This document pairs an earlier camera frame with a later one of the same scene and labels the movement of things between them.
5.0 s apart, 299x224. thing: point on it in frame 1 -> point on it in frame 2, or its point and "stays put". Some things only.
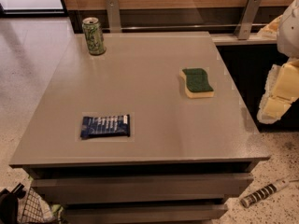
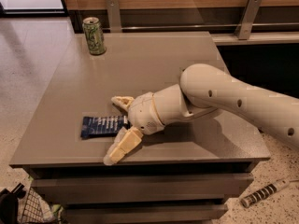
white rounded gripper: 289,35 -> 142,113
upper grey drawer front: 139,187 stays put
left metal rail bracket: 114,17 stays put
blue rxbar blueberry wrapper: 106,126 stays put
